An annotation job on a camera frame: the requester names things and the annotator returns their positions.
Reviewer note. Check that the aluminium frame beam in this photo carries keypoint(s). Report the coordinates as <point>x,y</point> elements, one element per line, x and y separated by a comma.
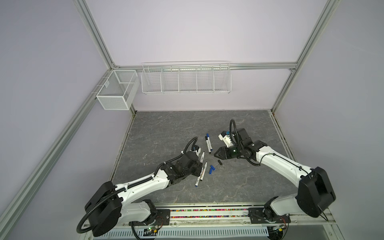
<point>20,202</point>
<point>261,65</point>

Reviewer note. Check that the white marker black end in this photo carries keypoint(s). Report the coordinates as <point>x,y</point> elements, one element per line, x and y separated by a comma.
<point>203,171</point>

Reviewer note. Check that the white marker blue end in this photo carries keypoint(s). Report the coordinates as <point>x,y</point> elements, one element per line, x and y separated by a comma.
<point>198,180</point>

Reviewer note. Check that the white marker blue tip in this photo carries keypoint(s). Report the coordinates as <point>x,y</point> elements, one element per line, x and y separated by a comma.
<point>202,157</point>

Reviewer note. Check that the left aluminium frame beam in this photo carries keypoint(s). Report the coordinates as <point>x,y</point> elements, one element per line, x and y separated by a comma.
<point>20,202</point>

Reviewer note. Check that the white wire shelf basket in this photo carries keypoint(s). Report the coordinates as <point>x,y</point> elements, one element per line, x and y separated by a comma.
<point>194,77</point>

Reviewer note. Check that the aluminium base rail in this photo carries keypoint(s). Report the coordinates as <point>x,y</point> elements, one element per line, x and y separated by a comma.
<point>232,215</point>

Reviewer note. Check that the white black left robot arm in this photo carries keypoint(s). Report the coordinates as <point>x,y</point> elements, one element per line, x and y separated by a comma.
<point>113,204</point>

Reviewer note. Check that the blue capped white marker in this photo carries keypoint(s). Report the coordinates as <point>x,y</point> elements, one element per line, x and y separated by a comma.
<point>209,143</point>

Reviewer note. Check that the back aluminium frame beam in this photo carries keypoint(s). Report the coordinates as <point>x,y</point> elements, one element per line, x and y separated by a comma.
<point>261,65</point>

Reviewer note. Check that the white mesh box basket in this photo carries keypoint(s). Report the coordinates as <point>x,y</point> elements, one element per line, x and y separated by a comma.
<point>119,89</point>

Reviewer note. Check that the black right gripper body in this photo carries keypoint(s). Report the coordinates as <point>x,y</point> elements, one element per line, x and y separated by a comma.
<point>233,152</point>

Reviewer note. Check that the white vented cable duct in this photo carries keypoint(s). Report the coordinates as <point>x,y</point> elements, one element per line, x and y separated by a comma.
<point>205,233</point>

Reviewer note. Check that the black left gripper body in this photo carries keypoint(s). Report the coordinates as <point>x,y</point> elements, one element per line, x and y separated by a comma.
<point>195,170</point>

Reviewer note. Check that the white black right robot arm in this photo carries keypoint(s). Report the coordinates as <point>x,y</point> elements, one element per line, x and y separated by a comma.
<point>315,192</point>

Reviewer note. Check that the white marker black tip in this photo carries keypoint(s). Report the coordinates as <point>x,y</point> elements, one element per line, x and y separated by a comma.
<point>207,146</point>

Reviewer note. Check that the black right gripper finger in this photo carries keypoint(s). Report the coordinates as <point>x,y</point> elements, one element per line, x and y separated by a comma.
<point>220,155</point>
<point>221,150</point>

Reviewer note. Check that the right aluminium frame post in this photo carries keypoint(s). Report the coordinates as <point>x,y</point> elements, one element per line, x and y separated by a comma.
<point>326,14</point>

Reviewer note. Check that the aluminium corner frame post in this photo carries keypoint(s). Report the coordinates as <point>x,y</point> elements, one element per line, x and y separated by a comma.
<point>89,22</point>

